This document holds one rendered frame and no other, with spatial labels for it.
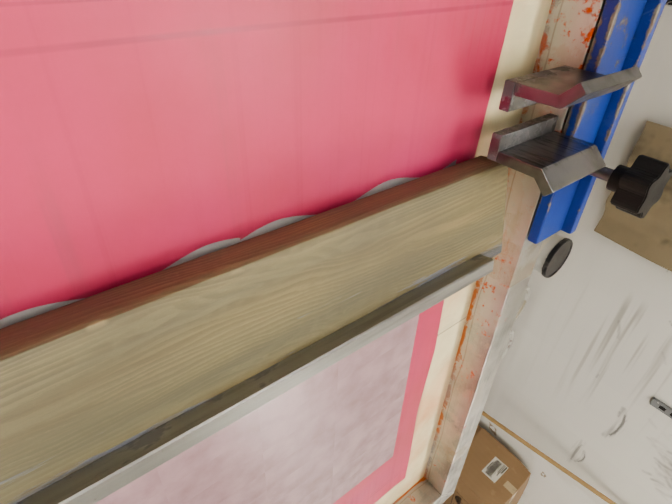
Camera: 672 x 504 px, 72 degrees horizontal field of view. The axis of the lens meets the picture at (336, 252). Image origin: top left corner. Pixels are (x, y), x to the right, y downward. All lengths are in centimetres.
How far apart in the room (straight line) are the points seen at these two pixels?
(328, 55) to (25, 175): 14
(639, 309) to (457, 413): 197
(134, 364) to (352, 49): 18
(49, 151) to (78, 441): 12
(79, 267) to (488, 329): 39
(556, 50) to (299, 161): 22
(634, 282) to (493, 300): 202
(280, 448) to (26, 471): 22
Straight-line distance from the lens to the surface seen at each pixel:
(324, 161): 27
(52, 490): 25
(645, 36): 41
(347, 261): 26
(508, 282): 47
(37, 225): 22
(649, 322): 255
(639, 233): 234
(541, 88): 32
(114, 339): 22
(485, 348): 53
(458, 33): 32
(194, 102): 22
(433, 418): 64
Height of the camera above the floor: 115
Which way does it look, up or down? 38 degrees down
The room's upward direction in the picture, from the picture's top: 128 degrees clockwise
